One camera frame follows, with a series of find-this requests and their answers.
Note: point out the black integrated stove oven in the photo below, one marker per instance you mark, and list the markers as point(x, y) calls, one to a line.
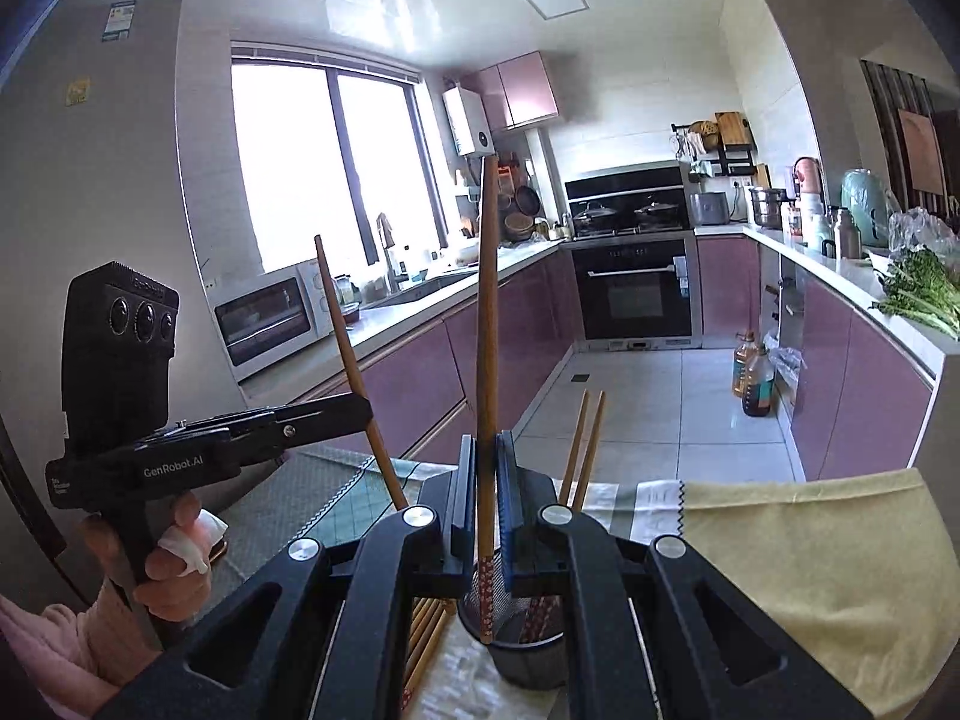
point(634, 277)

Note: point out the chopsticks lying on table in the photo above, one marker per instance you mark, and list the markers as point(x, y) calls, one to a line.
point(435, 649)

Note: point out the steel thermos flask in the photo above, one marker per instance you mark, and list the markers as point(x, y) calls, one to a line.
point(847, 236)

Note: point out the black wok with lid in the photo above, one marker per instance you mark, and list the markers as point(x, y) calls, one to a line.
point(596, 214)
point(658, 210)

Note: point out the black mesh chopstick holder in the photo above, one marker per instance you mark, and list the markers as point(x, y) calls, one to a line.
point(525, 660)

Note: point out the white water heater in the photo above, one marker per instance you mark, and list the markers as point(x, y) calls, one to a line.
point(466, 120)

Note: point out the white toaster oven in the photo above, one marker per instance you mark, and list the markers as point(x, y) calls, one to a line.
point(266, 319)

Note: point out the pink wall cabinet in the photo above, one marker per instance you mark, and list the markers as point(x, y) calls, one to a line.
point(517, 90)

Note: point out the green leafy vegetables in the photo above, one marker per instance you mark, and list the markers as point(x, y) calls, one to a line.
point(926, 289)

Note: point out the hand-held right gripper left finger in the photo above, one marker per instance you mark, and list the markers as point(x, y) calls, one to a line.
point(468, 499)

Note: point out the cooking oil bottle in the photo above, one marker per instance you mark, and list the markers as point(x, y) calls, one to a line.
point(757, 386)
point(742, 364)

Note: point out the silver rice cooker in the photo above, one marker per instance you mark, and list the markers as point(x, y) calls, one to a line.
point(709, 208)

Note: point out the steel stock pot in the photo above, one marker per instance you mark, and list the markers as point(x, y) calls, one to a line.
point(768, 208)

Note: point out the white printed table cloth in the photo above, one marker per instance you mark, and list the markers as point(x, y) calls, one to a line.
point(465, 682)

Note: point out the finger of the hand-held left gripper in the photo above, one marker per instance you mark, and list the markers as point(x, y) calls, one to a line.
point(315, 416)

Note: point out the green air fryer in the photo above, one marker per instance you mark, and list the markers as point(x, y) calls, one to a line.
point(866, 202)

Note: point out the striped door curtain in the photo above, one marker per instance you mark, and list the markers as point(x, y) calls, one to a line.
point(907, 127)

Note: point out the pink kettle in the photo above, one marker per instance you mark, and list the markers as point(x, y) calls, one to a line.
point(808, 176)

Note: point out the green checked tablecloth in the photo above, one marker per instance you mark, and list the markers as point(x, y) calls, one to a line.
point(315, 487)

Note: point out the yellow cloth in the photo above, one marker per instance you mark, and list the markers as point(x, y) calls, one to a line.
point(810, 562)

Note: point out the clear plastic bag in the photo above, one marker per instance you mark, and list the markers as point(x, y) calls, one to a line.
point(922, 229)

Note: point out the kitchen window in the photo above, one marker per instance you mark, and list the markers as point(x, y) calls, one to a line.
point(322, 157)

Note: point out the person's left hand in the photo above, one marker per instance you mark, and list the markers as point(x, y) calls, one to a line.
point(176, 562)

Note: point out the pink base cabinets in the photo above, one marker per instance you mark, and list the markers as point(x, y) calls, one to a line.
point(847, 382)

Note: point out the person's left forearm pink sleeve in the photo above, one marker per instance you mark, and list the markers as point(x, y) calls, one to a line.
point(52, 652)

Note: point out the grey refrigerator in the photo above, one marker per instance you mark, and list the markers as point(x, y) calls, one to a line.
point(105, 202)

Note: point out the steel sink faucet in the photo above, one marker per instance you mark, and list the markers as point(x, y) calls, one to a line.
point(386, 247)

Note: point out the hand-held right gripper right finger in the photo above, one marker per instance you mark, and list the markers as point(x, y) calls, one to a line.
point(508, 510)

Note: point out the black wall rack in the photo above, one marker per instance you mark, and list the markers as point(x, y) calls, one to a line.
point(731, 146)

